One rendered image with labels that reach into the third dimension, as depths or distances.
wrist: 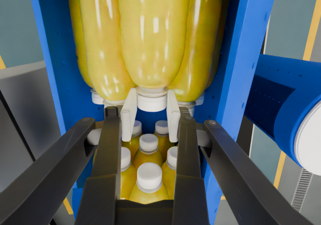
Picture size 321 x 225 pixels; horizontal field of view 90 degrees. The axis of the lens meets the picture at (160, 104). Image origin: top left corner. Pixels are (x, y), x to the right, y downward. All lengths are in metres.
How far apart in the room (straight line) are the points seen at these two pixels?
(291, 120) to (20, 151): 0.68
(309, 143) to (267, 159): 1.65
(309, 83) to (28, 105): 0.81
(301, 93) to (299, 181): 2.16
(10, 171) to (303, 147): 0.75
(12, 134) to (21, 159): 0.08
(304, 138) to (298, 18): 1.32
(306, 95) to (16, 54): 1.76
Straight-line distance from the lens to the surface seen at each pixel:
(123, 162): 0.30
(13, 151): 0.56
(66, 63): 0.30
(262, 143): 2.00
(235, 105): 0.18
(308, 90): 0.53
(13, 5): 1.69
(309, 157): 0.57
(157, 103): 0.19
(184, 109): 0.16
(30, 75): 0.71
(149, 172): 0.27
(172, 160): 0.30
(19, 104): 0.66
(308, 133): 0.52
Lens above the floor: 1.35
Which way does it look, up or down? 67 degrees down
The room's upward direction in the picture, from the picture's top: 176 degrees clockwise
